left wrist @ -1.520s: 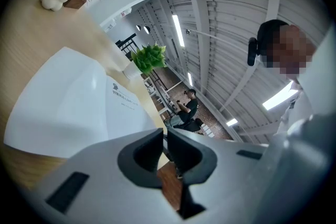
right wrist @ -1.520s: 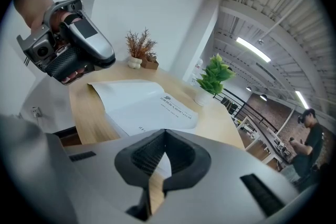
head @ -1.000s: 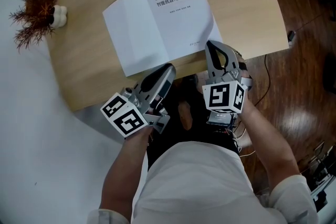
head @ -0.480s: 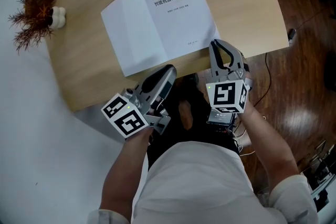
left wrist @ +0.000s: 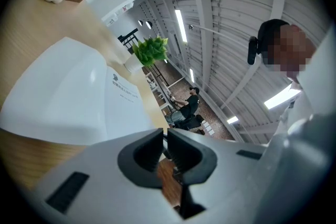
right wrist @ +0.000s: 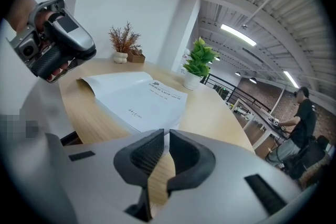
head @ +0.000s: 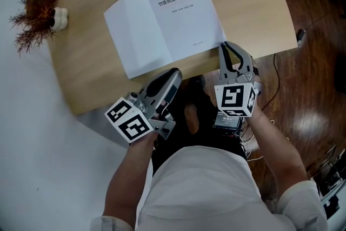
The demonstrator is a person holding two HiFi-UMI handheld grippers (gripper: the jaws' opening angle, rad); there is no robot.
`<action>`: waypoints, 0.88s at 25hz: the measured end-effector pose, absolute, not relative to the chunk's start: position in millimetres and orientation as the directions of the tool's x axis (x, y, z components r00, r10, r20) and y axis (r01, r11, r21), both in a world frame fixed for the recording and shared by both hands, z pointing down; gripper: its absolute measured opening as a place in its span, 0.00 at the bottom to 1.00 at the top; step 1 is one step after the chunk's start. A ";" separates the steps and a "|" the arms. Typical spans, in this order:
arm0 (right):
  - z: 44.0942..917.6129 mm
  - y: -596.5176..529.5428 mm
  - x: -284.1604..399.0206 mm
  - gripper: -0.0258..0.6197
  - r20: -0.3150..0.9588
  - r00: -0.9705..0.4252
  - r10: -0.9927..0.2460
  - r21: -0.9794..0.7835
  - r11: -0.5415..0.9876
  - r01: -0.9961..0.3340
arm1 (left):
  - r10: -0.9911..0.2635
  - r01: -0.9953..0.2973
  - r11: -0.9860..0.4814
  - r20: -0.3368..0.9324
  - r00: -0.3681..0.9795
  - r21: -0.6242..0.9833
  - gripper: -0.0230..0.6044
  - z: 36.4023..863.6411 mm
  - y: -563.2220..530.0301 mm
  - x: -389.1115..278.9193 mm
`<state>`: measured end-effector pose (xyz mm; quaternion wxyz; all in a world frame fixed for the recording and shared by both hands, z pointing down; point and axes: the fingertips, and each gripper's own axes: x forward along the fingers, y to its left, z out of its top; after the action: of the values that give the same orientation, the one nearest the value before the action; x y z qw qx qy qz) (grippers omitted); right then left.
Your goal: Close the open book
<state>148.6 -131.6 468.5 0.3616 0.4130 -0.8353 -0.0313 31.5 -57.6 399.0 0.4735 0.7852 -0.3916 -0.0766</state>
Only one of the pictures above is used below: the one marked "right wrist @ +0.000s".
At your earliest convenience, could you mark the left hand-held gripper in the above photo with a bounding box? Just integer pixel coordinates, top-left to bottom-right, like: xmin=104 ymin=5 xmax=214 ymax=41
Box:
xmin=6 ymin=0 xmax=97 ymax=84

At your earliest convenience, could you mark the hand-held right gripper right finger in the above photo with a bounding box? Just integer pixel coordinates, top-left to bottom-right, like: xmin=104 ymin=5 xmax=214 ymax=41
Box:
xmin=151 ymin=129 xmax=318 ymax=224

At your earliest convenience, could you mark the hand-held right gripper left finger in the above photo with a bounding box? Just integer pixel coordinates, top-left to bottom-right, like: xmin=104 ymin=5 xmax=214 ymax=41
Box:
xmin=45 ymin=128 xmax=165 ymax=224

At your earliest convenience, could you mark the white paperback book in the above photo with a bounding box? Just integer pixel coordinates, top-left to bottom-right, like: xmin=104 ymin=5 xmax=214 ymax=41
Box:
xmin=76 ymin=71 xmax=189 ymax=137

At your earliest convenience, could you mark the person's left forearm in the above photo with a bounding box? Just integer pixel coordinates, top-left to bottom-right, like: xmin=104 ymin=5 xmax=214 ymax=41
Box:
xmin=4 ymin=0 xmax=40 ymax=34

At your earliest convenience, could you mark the person's left hand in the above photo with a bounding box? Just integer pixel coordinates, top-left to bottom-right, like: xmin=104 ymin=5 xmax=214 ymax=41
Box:
xmin=35 ymin=9 xmax=70 ymax=82

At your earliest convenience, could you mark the orange plant in white vase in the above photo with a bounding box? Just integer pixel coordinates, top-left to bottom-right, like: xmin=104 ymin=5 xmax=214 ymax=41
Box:
xmin=108 ymin=20 xmax=142 ymax=64

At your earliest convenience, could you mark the small brown box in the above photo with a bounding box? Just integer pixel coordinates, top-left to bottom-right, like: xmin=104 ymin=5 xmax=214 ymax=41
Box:
xmin=127 ymin=49 xmax=146 ymax=63

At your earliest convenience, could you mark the light wooden table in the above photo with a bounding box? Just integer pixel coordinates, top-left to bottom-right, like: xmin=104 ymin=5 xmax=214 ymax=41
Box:
xmin=58 ymin=57 xmax=256 ymax=205

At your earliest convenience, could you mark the black table with white legs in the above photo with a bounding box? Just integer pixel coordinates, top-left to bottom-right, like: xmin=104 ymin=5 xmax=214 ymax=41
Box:
xmin=230 ymin=98 xmax=289 ymax=145

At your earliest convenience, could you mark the black office chair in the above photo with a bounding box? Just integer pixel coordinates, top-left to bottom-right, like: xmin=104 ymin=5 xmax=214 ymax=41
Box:
xmin=283 ymin=136 xmax=331 ymax=182

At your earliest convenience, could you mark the black metal railing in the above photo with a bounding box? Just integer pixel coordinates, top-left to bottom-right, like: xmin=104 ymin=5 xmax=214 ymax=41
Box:
xmin=202 ymin=73 xmax=274 ymax=113

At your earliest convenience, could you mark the green plant in white pot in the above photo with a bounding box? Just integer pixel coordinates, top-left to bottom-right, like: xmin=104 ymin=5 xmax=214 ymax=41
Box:
xmin=182 ymin=36 xmax=221 ymax=91

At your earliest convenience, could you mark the long ceiling light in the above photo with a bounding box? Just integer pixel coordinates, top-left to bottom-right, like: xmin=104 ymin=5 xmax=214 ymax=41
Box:
xmin=282 ymin=70 xmax=299 ymax=89
xmin=219 ymin=23 xmax=257 ymax=47

